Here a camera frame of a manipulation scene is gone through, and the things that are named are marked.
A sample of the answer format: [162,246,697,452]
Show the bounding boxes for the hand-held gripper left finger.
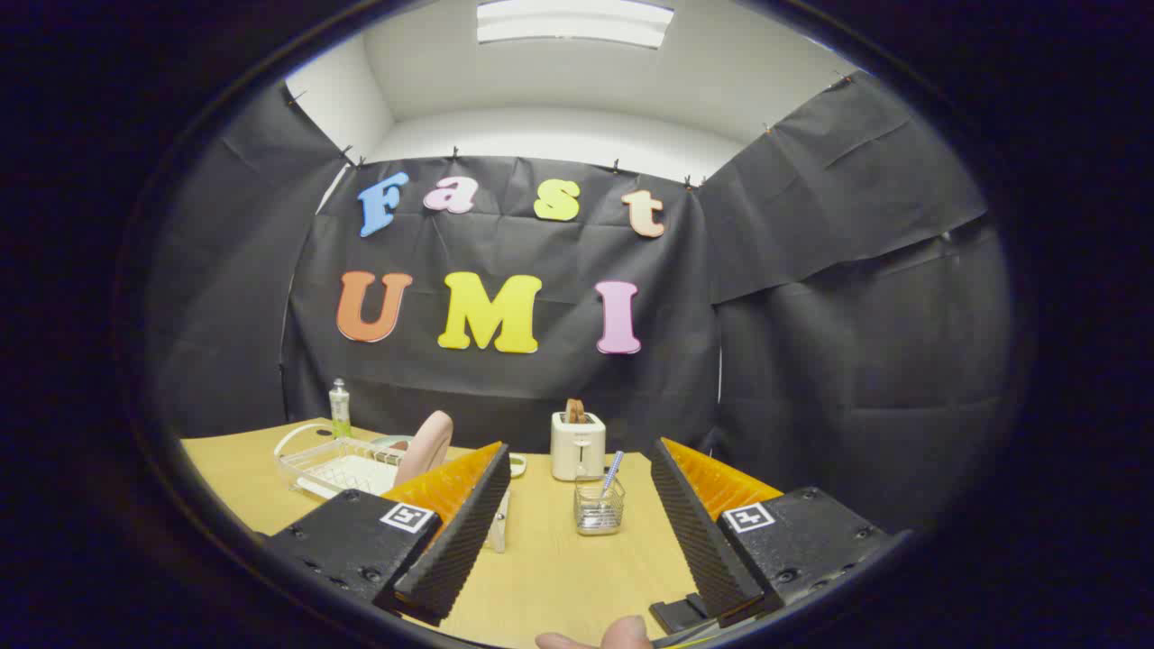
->
[264,440,513,628]

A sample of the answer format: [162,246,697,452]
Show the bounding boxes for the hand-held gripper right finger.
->
[649,437,893,632]

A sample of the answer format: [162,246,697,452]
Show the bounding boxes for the pink plate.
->
[394,410,454,488]

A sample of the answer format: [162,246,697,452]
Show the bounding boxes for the silver wire basket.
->
[574,476,626,536]

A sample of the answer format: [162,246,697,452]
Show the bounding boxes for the blue checked handle spoon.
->
[591,451,625,528]

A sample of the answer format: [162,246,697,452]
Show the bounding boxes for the white wire dish rack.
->
[273,422,511,553]

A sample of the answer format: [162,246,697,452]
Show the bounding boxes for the white toaster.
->
[550,410,607,482]

